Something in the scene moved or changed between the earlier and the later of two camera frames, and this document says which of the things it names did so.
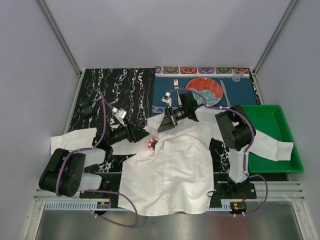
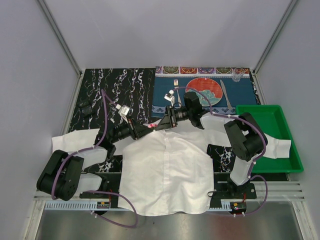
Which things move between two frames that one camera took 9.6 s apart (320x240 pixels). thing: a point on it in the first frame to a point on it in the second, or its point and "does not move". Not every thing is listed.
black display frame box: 86,108 does not move
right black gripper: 168,123 does not move
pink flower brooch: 152,143 to 151,125
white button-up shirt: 169,173 does not move
